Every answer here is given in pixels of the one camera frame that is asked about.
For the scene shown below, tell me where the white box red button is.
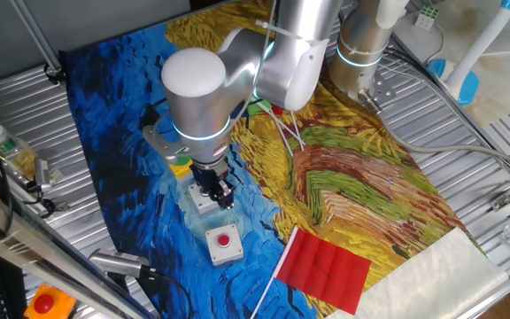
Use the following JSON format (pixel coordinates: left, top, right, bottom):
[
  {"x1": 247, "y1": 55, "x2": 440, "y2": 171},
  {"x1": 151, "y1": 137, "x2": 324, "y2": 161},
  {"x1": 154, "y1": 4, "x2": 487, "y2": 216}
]
[{"x1": 204, "y1": 222, "x2": 245, "y2": 268}]

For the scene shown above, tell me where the yellow box green mushroom button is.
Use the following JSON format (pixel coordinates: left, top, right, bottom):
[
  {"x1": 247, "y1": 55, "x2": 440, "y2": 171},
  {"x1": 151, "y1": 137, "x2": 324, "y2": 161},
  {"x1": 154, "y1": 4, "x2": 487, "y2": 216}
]
[{"x1": 167, "y1": 154, "x2": 195, "y2": 181}]

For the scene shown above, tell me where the small green flag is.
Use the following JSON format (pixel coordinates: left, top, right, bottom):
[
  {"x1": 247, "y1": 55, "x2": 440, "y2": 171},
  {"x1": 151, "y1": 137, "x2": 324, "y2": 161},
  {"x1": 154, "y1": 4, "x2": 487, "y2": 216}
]
[{"x1": 246, "y1": 100, "x2": 306, "y2": 148}]

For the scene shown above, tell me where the grey robot base conduit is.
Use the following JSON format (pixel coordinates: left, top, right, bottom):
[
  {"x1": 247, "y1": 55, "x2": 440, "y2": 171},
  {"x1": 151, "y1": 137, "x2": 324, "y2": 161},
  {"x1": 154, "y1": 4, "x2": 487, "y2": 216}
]
[{"x1": 358, "y1": 88, "x2": 510, "y2": 179}]

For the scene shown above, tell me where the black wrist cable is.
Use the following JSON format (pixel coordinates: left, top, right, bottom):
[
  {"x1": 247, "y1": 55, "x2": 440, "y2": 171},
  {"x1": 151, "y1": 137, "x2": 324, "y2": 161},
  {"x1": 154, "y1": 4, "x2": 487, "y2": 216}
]
[{"x1": 141, "y1": 98, "x2": 170, "y2": 130}]

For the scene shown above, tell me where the small red flag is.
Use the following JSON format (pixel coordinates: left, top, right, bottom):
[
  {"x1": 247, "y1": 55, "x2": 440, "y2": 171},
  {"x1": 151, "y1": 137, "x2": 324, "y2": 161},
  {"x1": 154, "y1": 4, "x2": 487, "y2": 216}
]
[{"x1": 269, "y1": 103, "x2": 306, "y2": 152}]

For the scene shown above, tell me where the white box green button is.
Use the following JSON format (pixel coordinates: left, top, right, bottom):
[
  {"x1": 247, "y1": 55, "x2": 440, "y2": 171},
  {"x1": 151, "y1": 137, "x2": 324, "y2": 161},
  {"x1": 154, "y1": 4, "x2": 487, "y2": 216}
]
[{"x1": 187, "y1": 182, "x2": 221, "y2": 216}]

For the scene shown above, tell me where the orange emergency stop box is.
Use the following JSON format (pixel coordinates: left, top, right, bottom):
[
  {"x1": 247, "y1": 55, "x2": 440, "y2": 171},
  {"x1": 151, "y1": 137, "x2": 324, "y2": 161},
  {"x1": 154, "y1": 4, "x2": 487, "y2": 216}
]
[{"x1": 23, "y1": 283, "x2": 79, "y2": 319}]

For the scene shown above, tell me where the clear bottle yellow liquid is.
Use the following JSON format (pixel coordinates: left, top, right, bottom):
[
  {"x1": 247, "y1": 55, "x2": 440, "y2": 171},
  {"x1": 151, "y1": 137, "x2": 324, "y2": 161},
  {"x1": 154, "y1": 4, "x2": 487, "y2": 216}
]
[{"x1": 0, "y1": 122, "x2": 40, "y2": 181}]

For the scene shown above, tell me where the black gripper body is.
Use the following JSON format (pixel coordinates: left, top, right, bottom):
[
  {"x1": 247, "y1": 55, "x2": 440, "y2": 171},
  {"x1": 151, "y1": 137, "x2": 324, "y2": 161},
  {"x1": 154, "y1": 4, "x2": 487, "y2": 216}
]
[{"x1": 189, "y1": 159, "x2": 231, "y2": 198}]

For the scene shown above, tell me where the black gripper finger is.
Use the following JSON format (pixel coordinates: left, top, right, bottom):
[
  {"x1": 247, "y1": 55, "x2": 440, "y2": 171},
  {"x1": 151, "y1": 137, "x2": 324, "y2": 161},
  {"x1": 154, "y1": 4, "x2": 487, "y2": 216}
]
[
  {"x1": 219, "y1": 178, "x2": 236, "y2": 209},
  {"x1": 210, "y1": 191, "x2": 228, "y2": 212}
]

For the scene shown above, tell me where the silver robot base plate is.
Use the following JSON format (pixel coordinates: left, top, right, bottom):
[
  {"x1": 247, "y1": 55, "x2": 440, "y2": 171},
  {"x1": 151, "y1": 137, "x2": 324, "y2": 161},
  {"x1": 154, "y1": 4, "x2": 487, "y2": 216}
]
[{"x1": 367, "y1": 72, "x2": 397, "y2": 106}]

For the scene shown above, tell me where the rubik's cube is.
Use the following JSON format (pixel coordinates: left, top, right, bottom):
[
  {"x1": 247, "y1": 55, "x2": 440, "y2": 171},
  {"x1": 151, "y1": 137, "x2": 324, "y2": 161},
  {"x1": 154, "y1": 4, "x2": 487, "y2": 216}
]
[{"x1": 414, "y1": 4, "x2": 440, "y2": 32}]

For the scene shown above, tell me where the black camera cable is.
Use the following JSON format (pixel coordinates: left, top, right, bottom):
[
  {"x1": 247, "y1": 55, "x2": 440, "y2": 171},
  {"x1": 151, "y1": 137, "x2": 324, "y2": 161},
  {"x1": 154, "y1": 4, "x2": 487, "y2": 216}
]
[{"x1": 138, "y1": 265, "x2": 195, "y2": 319}]

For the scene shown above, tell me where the thin metal rod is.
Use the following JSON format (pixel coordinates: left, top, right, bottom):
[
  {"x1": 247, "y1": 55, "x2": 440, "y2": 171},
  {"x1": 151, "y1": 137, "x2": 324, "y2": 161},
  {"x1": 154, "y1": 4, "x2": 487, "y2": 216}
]
[{"x1": 8, "y1": 0, "x2": 66, "y2": 86}]

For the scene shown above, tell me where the blue white desk lamp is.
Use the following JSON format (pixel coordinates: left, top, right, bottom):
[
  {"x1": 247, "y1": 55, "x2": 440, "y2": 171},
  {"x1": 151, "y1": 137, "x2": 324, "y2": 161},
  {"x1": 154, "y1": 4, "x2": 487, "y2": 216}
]
[{"x1": 427, "y1": 0, "x2": 510, "y2": 107}]

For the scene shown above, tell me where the large red flag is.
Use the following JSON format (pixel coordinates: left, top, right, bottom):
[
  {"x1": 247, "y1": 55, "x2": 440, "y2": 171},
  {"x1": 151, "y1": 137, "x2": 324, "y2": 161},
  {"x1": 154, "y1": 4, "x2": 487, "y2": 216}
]
[{"x1": 249, "y1": 225, "x2": 373, "y2": 319}]

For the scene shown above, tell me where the black camera clamp mount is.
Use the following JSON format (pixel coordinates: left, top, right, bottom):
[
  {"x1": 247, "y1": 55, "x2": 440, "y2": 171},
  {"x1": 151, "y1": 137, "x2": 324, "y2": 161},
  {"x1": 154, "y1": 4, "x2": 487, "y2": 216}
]
[{"x1": 21, "y1": 183, "x2": 71, "y2": 219}]

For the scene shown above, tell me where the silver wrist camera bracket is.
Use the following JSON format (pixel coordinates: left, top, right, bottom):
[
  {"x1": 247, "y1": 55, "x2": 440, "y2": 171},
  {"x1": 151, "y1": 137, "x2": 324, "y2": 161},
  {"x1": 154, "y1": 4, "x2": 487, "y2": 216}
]
[{"x1": 141, "y1": 123, "x2": 186, "y2": 166}]

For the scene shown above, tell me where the aluminium frame bar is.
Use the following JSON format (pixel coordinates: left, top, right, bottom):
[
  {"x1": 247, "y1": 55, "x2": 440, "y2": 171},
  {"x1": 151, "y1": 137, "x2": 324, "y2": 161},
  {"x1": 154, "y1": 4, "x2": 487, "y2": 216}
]
[{"x1": 0, "y1": 175, "x2": 151, "y2": 319}]

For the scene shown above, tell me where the silver depth camera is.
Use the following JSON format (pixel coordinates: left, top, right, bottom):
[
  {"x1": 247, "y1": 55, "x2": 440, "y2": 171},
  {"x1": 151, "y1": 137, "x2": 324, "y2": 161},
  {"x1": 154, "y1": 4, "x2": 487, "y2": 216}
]
[{"x1": 88, "y1": 247, "x2": 151, "y2": 280}]

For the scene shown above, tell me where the painted blue yellow cloth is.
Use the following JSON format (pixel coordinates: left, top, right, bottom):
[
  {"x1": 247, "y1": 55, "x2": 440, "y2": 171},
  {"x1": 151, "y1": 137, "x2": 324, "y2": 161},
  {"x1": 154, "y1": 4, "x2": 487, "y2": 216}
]
[{"x1": 58, "y1": 0, "x2": 510, "y2": 319}]

